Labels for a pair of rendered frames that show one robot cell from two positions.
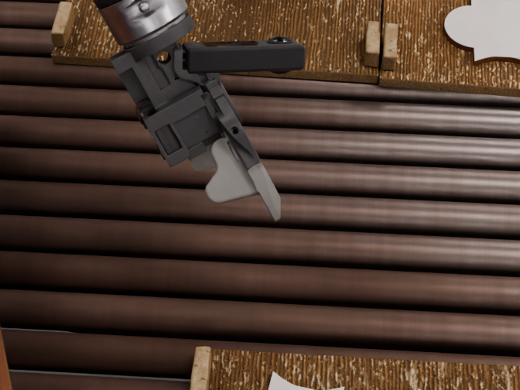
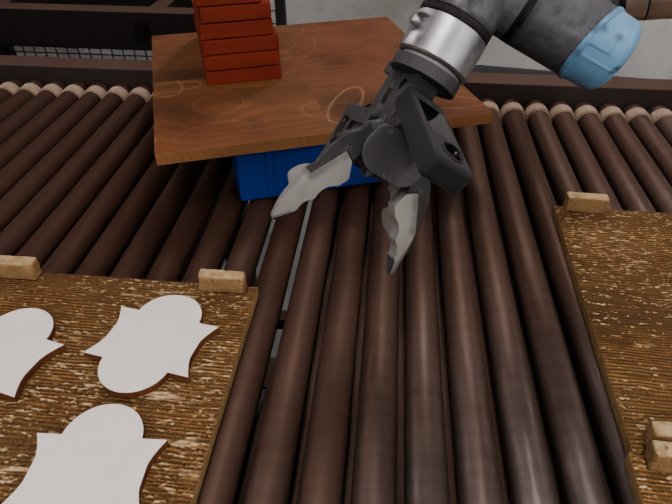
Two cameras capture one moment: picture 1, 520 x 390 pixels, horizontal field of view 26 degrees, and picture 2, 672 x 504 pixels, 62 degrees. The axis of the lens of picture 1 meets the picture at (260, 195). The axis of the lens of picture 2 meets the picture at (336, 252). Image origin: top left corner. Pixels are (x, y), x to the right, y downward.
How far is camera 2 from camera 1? 98 cm
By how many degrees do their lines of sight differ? 61
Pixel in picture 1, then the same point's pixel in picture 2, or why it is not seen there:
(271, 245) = (370, 348)
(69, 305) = (314, 231)
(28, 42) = not seen: hidden behind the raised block
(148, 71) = (389, 83)
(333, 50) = (654, 402)
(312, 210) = (415, 382)
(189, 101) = (364, 112)
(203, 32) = (626, 292)
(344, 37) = not seen: outside the picture
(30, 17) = not seen: hidden behind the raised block
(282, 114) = (546, 364)
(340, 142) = (516, 412)
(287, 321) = (283, 356)
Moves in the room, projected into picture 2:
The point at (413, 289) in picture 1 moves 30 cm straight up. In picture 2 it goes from (310, 470) to (296, 207)
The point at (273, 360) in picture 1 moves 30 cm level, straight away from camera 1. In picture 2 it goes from (234, 333) to (500, 345)
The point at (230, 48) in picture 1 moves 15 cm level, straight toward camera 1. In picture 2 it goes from (418, 109) to (251, 109)
